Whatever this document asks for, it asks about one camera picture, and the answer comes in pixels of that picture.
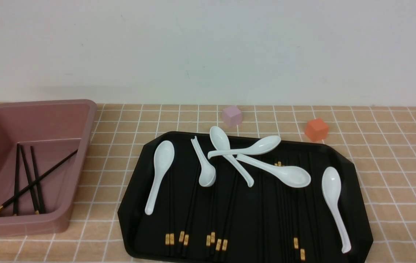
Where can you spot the white ceramic spoon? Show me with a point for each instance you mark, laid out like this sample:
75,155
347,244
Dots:
163,159
291,176
331,187
208,172

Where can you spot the white ceramic spoon diagonal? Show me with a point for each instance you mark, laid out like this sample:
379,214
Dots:
220,141

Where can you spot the lilac cube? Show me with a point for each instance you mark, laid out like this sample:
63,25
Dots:
232,116

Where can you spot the white ceramic spoon upright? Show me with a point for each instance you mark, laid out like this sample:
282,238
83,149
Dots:
208,172

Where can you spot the white ceramic spoon horizontal top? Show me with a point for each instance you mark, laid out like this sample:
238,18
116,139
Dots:
262,146

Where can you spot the black plastic tray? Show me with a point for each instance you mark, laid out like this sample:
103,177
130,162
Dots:
261,224

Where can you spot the orange cube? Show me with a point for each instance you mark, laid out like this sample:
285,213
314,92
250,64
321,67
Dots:
317,130

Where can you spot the black chopstick in bin right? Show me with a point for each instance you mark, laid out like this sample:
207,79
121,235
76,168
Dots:
41,209

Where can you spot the pink plastic bin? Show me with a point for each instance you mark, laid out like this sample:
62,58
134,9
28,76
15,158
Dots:
55,128

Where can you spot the black chopstick in bin middle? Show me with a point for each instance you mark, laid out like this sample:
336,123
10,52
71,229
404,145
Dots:
28,176

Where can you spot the black chopstick in bin left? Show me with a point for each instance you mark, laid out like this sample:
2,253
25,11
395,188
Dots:
16,182

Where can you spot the black chopstick in bin diagonal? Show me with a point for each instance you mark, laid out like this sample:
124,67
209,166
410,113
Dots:
27,188

